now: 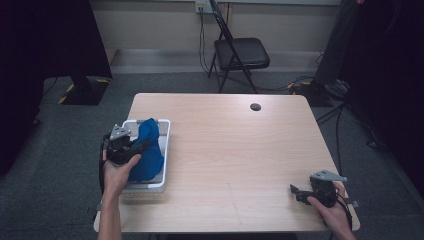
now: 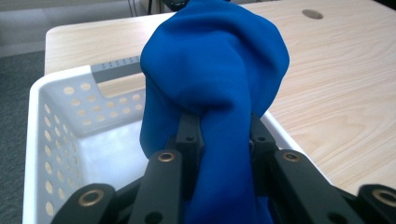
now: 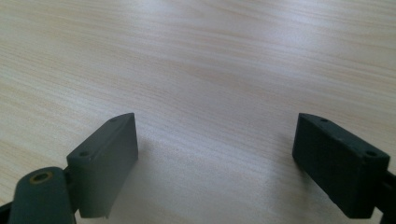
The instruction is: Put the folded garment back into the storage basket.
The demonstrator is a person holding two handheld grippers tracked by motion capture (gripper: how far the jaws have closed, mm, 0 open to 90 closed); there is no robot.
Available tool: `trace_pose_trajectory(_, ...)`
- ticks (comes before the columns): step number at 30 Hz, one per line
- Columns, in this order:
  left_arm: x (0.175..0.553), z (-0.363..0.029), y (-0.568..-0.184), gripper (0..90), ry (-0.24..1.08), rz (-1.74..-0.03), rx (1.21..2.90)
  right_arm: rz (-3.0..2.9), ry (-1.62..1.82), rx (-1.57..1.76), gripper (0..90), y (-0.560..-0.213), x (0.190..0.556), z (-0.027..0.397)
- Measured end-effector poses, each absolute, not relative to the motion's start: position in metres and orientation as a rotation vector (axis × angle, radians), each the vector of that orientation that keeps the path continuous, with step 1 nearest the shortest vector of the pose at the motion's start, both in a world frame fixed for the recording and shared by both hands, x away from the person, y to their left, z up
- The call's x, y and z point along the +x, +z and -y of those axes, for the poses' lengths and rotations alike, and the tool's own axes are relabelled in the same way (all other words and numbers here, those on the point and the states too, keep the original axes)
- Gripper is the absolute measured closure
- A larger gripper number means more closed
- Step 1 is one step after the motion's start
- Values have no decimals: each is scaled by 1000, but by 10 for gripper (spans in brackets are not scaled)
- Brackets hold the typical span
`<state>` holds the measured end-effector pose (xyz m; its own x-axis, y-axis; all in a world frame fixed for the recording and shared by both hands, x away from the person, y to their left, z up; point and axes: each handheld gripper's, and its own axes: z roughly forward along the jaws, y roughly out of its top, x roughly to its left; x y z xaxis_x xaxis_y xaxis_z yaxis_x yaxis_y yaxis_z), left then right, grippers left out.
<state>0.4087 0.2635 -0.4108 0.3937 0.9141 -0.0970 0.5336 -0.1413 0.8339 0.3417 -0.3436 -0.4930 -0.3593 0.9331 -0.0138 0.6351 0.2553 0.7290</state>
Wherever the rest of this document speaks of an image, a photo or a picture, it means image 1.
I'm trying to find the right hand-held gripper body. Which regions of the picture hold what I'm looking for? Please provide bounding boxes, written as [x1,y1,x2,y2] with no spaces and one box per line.
[307,169,349,209]

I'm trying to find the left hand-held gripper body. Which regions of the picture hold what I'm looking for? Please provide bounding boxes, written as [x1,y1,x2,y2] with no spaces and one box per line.
[105,123,138,166]

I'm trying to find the blue t-shirt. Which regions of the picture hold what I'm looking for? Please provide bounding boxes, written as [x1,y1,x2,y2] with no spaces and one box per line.
[128,117,165,183]

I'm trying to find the white plastic basket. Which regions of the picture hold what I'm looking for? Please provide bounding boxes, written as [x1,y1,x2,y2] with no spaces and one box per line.
[105,118,171,195]

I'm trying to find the person's right hand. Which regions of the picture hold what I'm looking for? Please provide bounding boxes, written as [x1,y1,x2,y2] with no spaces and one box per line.
[306,181,352,235]

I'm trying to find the person's left hand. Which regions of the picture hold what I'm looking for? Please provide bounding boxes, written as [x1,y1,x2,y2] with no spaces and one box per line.
[102,149,142,200]

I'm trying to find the black stand base yellow tape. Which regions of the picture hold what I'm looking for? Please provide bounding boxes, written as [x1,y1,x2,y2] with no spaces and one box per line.
[288,79,334,108]
[58,75,111,107]

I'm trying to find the dark curtain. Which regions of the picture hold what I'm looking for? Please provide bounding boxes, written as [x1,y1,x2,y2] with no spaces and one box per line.
[0,0,113,176]
[338,0,424,198]

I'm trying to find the black folding chair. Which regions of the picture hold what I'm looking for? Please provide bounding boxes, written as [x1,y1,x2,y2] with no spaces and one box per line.
[207,0,271,94]

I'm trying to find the grey covered stand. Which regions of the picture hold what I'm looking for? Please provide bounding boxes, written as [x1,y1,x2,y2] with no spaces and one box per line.
[313,0,359,86]

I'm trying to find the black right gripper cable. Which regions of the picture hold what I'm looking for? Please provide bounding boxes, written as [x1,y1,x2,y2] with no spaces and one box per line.
[334,192,354,232]

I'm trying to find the black floor cable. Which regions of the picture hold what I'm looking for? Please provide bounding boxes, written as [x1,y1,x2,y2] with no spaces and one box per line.
[315,99,389,178]

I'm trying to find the coiled cable bundle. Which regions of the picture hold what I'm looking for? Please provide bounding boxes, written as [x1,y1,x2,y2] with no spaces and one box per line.
[324,78,351,101]

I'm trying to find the black wall socket cables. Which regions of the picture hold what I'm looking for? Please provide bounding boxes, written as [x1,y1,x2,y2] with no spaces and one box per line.
[198,9,221,76]

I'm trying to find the white wall socket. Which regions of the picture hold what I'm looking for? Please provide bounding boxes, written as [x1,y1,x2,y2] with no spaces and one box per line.
[194,0,211,14]

